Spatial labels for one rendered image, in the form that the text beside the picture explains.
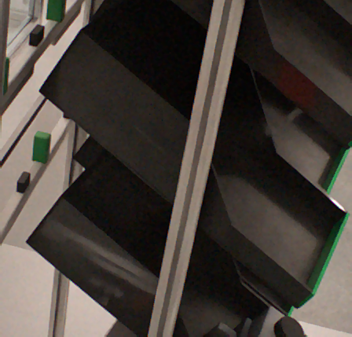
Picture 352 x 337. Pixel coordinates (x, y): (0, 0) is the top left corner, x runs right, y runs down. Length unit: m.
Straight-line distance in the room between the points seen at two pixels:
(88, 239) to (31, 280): 0.67
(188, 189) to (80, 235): 0.14
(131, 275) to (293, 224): 0.15
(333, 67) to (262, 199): 0.15
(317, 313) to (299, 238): 2.05
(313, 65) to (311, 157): 0.23
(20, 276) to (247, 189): 0.73
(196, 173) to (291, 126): 0.28
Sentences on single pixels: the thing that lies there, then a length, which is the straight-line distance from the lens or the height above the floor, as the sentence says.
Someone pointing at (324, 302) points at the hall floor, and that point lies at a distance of 2.93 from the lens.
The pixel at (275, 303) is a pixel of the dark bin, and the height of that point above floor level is 1.22.
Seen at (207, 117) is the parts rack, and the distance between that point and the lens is 0.69.
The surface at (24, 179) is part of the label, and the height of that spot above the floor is 1.32.
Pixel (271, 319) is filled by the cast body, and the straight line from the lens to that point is 0.89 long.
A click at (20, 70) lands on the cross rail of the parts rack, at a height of 1.47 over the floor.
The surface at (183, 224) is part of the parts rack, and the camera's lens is 0.74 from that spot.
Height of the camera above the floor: 1.85
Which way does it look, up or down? 33 degrees down
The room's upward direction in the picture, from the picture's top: 11 degrees clockwise
